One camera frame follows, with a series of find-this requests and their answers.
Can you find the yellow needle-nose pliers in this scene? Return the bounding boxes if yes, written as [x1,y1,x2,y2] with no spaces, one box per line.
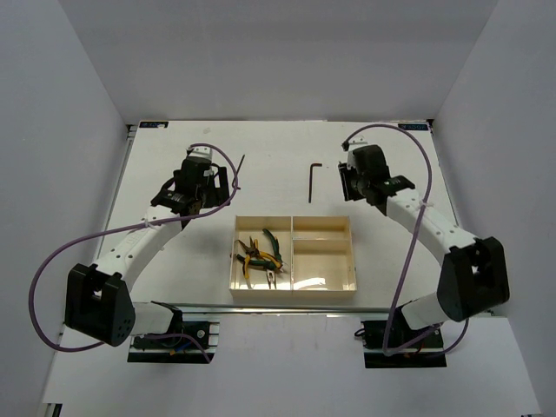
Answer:
[250,243,281,289]
[236,238,259,288]

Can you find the green side cutters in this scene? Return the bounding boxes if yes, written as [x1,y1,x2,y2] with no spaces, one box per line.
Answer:
[236,228,285,278]

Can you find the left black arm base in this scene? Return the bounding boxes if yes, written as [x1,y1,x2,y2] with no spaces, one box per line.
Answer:
[127,301,220,365]

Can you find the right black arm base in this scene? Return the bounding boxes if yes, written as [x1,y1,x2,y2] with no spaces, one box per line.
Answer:
[354,319,448,370]

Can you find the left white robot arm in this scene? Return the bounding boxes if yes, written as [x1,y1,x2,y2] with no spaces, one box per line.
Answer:
[64,147,229,347]

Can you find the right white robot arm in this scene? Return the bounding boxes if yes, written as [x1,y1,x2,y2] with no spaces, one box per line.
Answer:
[339,145,510,347]

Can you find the left brown hex key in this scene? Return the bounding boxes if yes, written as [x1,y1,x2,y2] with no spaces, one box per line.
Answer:
[232,154,245,189]

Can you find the brown hex key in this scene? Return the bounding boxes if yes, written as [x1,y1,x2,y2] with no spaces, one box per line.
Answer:
[232,154,245,189]
[308,162,322,203]

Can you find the right brown hex key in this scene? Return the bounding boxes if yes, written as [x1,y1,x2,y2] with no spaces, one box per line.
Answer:
[308,162,322,203]

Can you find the right blue corner label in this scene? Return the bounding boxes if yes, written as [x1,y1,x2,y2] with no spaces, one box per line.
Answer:
[398,123,429,131]

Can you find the blue corner label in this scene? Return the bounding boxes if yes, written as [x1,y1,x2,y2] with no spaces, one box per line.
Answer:
[398,123,429,131]
[138,121,169,129]

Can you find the left blue corner label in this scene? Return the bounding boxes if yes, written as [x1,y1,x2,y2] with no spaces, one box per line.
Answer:
[138,121,169,129]

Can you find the beige three-compartment tray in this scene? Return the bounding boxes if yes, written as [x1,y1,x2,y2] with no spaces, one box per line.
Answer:
[229,216,357,301]

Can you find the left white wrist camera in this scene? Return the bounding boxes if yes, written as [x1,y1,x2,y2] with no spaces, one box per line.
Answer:
[186,146,213,164]

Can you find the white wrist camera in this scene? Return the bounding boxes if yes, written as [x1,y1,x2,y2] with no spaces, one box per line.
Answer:
[341,135,368,152]
[186,146,213,164]

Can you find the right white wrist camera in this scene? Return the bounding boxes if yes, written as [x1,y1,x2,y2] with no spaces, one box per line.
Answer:
[341,135,368,152]

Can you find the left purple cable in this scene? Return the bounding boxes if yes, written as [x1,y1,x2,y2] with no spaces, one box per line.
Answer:
[28,143,241,361]

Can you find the purple cable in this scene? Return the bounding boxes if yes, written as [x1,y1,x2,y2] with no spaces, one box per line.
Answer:
[28,143,241,361]
[342,123,470,357]

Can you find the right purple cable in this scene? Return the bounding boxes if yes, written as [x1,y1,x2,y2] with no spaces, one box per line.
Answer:
[342,123,470,357]

